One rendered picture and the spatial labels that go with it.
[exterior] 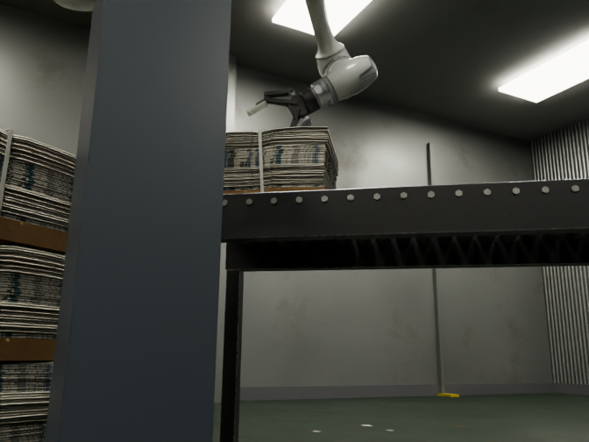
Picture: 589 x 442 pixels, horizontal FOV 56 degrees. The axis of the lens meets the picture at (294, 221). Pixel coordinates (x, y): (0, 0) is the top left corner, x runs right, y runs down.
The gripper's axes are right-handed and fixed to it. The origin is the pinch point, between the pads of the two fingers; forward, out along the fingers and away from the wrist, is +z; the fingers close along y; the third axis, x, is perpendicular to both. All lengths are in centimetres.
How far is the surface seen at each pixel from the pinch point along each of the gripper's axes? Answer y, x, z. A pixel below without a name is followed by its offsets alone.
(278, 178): 23.9, -14.7, 1.5
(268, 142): 12.4, -14.0, -0.8
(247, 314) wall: -19, 359, 106
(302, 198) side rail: 37.2, -27.9, -2.2
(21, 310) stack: 41, -62, 57
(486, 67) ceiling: -137, 396, -227
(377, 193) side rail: 45, -28, -19
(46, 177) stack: 16, -60, 43
